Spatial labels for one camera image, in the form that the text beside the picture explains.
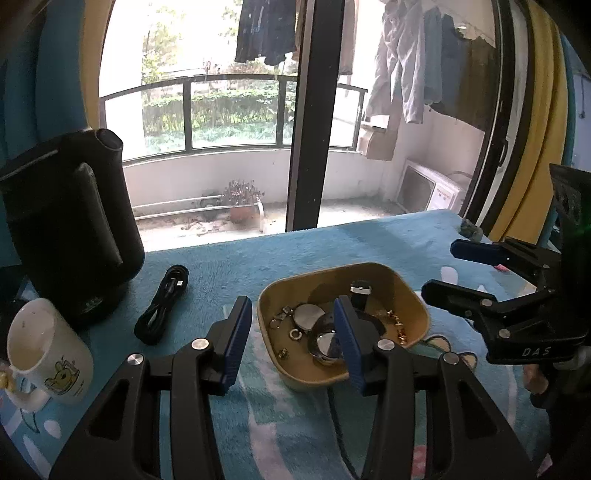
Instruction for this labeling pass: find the gold bead bracelet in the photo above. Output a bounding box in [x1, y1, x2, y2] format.
[375, 308, 410, 347]

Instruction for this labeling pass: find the black round wristwatch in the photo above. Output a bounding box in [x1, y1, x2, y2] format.
[308, 304, 387, 369]

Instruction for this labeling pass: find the silver pocket watch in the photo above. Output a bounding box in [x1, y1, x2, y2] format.
[270, 303, 325, 333]

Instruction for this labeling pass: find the yellow jewelry tray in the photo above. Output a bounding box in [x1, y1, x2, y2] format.
[256, 262, 431, 394]

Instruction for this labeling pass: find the person's right hand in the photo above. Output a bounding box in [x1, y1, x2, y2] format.
[523, 364, 549, 395]

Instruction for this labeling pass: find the teal yellow right curtain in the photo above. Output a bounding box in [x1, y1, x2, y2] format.
[488, 1, 568, 243]

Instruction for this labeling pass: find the teal yellow curtain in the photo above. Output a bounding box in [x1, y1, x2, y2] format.
[0, 0, 116, 269]
[488, 1, 568, 243]

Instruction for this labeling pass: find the green stone figurine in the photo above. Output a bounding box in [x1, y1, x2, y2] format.
[459, 218, 484, 243]

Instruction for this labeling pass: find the white cartoon mug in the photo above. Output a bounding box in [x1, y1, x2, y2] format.
[6, 298, 93, 413]

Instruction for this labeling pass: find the white air conditioner unit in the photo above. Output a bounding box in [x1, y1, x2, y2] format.
[396, 160, 466, 214]

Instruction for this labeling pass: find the cardboard box on ledge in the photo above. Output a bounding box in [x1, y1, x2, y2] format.
[358, 114, 400, 161]

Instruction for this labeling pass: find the black electric kettle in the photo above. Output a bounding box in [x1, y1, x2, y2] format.
[1, 128, 145, 332]

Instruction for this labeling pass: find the potted plant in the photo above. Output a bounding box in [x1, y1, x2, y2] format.
[222, 180, 264, 224]

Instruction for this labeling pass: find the light grey hanging shirt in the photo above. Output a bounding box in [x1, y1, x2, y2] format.
[366, 1, 426, 124]

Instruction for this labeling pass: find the black balcony railing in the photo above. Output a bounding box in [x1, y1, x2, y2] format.
[98, 73, 369, 163]

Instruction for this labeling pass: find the dark hanging jacket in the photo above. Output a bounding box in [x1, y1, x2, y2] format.
[235, 0, 297, 67]

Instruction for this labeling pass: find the teal yellow left curtain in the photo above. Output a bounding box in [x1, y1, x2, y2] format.
[0, 0, 116, 269]

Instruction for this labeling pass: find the black coiled cable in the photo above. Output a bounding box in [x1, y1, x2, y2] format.
[133, 264, 189, 347]

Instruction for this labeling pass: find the black door frame post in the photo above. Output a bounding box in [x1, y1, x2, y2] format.
[286, 0, 345, 231]

